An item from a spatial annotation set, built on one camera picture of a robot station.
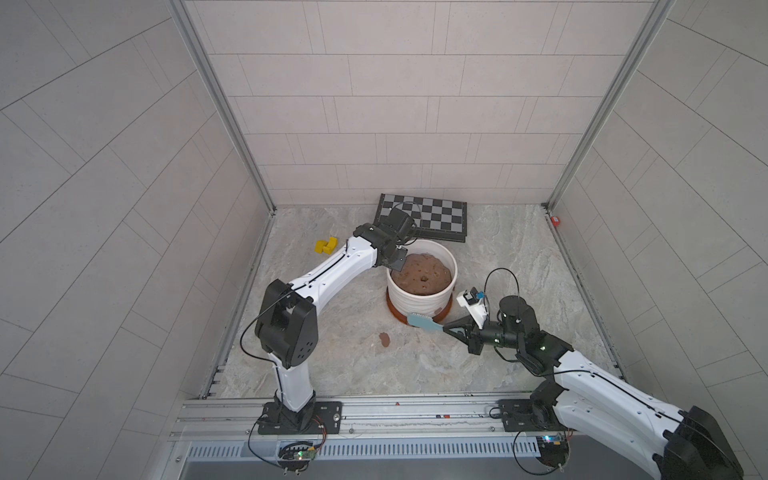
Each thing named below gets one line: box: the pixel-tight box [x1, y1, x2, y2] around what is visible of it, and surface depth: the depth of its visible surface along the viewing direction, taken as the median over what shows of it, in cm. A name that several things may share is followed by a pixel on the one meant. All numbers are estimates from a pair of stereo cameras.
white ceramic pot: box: [386, 239, 458, 316], surface depth 82 cm
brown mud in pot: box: [390, 253, 452, 295], surface depth 87 cm
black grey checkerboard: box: [374, 193, 467, 243], surface depth 114 cm
